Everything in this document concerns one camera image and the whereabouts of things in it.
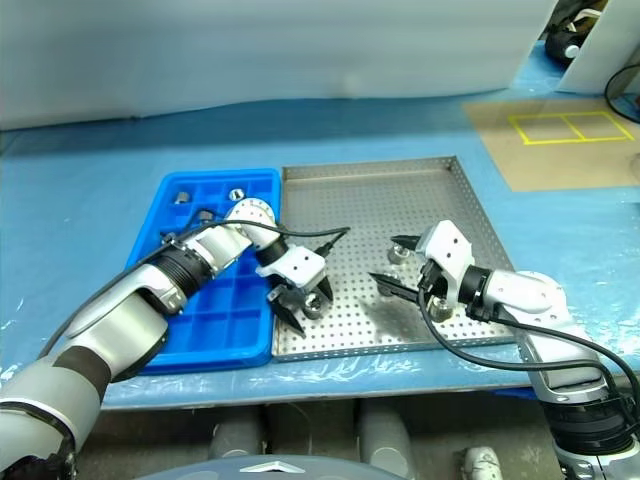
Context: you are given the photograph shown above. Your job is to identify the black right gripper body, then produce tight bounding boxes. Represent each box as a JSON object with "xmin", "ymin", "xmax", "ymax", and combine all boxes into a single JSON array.
[{"xmin": 416, "ymin": 259, "xmax": 447, "ymax": 302}]

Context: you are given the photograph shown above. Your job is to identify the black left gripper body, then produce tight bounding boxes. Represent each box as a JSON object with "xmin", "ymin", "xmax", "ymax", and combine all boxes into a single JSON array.
[{"xmin": 268, "ymin": 279, "xmax": 327, "ymax": 308}]

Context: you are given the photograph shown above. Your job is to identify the blue compartment tray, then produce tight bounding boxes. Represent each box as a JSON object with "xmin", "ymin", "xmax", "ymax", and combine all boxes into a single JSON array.
[{"xmin": 124, "ymin": 168, "xmax": 282, "ymax": 376}]

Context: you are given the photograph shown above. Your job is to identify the perforated steel tray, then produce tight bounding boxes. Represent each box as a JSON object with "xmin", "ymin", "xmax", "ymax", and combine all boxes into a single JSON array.
[{"xmin": 271, "ymin": 155, "xmax": 521, "ymax": 362}]

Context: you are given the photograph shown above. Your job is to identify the grey rounded shape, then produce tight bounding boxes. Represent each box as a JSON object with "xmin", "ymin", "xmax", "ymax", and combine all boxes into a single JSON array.
[
  {"xmin": 357, "ymin": 399, "xmax": 416, "ymax": 480},
  {"xmin": 209, "ymin": 422, "xmax": 262, "ymax": 480}
]

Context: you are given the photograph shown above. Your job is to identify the dark grey chevron housing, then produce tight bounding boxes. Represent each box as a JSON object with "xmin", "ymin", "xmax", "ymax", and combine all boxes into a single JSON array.
[{"xmin": 169, "ymin": 453, "xmax": 381, "ymax": 480}]

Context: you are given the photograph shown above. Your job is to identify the brown mat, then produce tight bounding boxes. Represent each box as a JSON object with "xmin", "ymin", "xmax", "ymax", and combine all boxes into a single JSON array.
[{"xmin": 462, "ymin": 97, "xmax": 640, "ymax": 192}]

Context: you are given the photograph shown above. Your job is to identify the small white object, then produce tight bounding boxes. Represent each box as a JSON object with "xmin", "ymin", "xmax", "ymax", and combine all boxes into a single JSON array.
[{"xmin": 463, "ymin": 446, "xmax": 507, "ymax": 480}]

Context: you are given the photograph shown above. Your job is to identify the black device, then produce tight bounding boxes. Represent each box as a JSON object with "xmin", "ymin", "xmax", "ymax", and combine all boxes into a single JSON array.
[{"xmin": 543, "ymin": 7, "xmax": 591, "ymax": 62}]

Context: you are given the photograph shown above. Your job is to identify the white foam board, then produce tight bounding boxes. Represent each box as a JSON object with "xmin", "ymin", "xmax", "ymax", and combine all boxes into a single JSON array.
[{"xmin": 555, "ymin": 0, "xmax": 640, "ymax": 95}]

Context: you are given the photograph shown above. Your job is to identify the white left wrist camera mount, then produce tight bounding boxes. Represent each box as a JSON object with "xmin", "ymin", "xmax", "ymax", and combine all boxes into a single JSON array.
[{"xmin": 255, "ymin": 246, "xmax": 328, "ymax": 289}]

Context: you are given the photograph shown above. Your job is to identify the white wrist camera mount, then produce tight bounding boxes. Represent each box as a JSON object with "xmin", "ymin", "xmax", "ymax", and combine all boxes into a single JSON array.
[
  {"xmin": 413, "ymin": 220, "xmax": 476, "ymax": 307},
  {"xmin": 255, "ymin": 246, "xmax": 328, "ymax": 289}
]

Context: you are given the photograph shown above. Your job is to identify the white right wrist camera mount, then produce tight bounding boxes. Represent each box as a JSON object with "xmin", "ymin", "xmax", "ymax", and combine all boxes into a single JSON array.
[{"xmin": 413, "ymin": 220, "xmax": 476, "ymax": 307}]

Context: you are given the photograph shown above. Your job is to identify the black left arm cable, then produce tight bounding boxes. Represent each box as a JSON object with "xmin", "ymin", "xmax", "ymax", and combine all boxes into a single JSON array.
[{"xmin": 160, "ymin": 212, "xmax": 351, "ymax": 257}]

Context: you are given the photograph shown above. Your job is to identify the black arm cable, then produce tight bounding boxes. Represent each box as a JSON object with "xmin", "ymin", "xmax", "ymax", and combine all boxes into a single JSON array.
[
  {"xmin": 417, "ymin": 287, "xmax": 636, "ymax": 401},
  {"xmin": 160, "ymin": 212, "xmax": 351, "ymax": 257}
]

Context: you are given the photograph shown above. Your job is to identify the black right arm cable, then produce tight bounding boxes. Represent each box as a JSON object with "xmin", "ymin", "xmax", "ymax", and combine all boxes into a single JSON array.
[{"xmin": 417, "ymin": 287, "xmax": 636, "ymax": 401}]

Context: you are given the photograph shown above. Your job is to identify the thin black cable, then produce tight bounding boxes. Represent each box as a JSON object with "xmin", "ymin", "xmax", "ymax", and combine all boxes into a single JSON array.
[{"xmin": 603, "ymin": 62, "xmax": 640, "ymax": 124}]

